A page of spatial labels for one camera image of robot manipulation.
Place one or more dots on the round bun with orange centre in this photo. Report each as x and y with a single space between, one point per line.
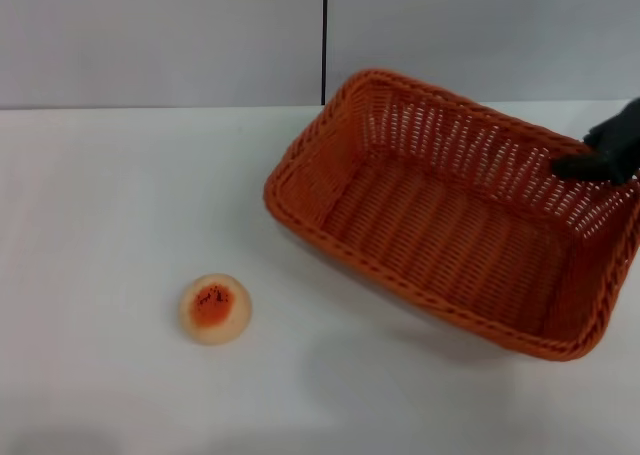
215 309

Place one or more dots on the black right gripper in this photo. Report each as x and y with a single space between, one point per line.
627 147

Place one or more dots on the orange woven plastic basket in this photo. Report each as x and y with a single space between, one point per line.
440 255

